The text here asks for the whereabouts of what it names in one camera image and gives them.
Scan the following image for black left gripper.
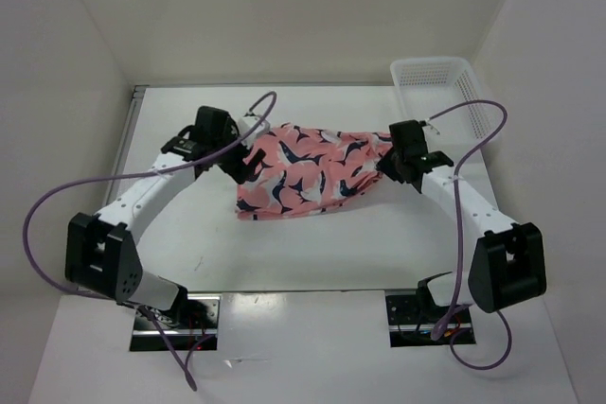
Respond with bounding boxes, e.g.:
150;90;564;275
212;119;265;185

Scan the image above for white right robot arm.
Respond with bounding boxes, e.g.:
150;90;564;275
378;120;547;322

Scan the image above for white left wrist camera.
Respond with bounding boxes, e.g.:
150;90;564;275
236;114;271;149

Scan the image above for white plastic perforated basket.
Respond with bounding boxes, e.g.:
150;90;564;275
390;57;501;149

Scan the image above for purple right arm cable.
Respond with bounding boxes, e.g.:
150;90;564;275
425;99;513;371

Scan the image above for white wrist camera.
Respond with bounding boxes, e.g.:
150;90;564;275
236;114;271;149
419;119;440;136

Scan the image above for pink patterned shorts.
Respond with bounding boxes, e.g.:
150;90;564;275
236;123;391;220

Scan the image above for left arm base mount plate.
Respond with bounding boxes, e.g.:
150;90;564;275
129;293;222;352

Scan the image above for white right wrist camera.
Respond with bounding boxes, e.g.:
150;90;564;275
419;119;440;136

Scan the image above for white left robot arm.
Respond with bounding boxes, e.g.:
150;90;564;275
65;106;270;328

